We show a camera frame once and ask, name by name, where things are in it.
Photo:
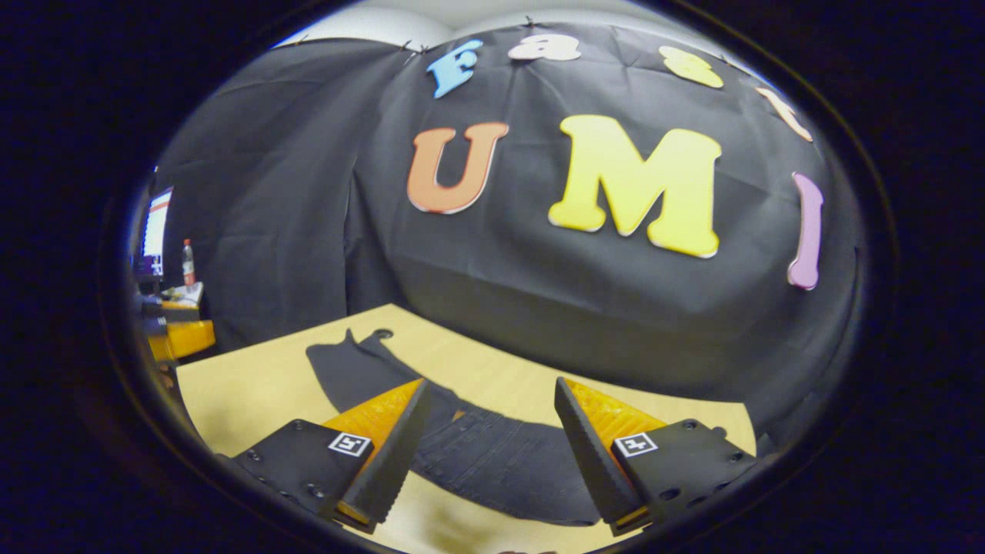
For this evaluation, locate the computer monitor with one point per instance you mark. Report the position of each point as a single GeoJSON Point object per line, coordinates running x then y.
{"type": "Point", "coordinates": [156, 231]}

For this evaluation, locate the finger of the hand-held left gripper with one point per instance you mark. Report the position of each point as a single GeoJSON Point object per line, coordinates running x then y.
{"type": "Point", "coordinates": [185, 338]}

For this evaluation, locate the black jeans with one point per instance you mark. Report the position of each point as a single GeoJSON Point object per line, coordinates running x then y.
{"type": "Point", "coordinates": [492, 462]}

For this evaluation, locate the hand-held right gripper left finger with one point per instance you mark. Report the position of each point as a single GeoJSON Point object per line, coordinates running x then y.
{"type": "Point", "coordinates": [385, 462]}

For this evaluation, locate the clear bottle red cap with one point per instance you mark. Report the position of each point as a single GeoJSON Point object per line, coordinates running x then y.
{"type": "Point", "coordinates": [188, 265]}

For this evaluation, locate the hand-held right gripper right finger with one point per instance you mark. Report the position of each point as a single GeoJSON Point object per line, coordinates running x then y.
{"type": "Point", "coordinates": [596, 462]}

